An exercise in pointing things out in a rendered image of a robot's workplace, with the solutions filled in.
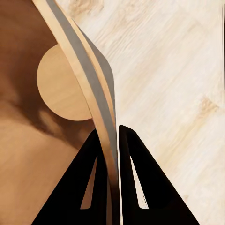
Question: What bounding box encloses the trash can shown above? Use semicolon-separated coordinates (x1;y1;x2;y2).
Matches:
0;0;121;225

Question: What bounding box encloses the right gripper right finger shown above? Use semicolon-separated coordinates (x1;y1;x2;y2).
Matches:
119;125;200;225

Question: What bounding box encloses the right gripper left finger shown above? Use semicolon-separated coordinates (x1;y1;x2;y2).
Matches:
31;129;107;225

